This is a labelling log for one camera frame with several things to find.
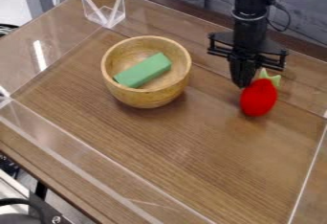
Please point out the red plush strawberry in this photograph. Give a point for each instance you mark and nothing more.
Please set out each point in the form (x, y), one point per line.
(261, 95)

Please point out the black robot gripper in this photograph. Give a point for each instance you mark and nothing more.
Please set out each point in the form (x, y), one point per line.
(249, 41)

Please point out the clear acrylic tray enclosure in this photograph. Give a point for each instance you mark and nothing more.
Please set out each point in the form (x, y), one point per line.
(190, 163)

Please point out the black bracket with cable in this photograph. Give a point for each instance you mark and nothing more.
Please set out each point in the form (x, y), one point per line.
(41, 212)

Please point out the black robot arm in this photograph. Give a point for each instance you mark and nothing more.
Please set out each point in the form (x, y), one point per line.
(252, 7)

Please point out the green rectangular block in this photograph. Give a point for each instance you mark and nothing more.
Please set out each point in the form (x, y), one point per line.
(145, 71)

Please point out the light wooden bowl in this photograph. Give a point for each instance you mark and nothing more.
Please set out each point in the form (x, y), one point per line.
(164, 89)

